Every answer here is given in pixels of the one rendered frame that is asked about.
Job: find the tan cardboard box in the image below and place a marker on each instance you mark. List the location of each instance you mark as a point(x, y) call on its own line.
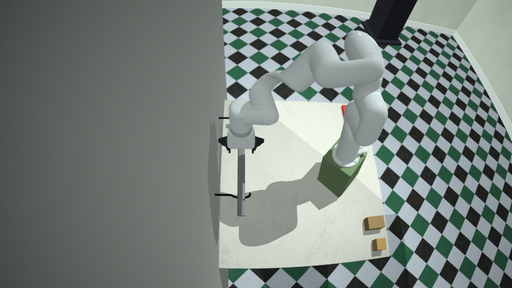
point(379, 244)
point(374, 222)

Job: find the grey wall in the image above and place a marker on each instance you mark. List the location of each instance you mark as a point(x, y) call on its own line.
point(109, 152)

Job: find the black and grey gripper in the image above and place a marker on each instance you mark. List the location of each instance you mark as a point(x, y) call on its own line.
point(232, 142)

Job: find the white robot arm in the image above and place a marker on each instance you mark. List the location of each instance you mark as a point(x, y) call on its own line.
point(364, 116)

